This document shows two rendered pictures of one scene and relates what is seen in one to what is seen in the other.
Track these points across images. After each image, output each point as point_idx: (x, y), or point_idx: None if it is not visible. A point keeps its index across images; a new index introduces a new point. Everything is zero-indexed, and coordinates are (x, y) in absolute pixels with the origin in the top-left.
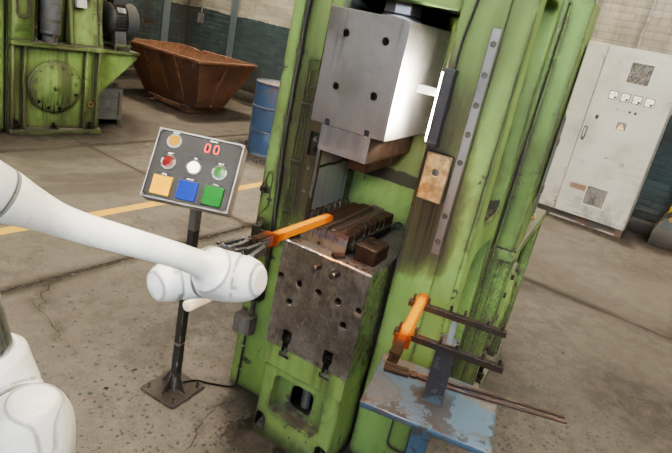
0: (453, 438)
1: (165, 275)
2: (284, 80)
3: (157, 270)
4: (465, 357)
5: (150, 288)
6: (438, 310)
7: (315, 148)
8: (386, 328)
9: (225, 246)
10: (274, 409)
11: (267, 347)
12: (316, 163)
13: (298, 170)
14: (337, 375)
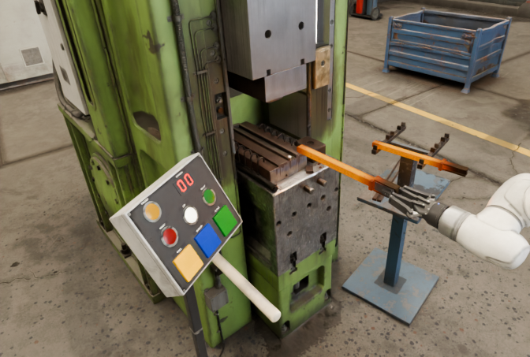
0: (442, 190)
1: (526, 242)
2: (166, 61)
3: (523, 246)
4: (441, 146)
5: (521, 262)
6: (386, 143)
7: (221, 109)
8: None
9: (440, 203)
10: (291, 309)
11: (280, 280)
12: (231, 120)
13: (215, 139)
14: (330, 240)
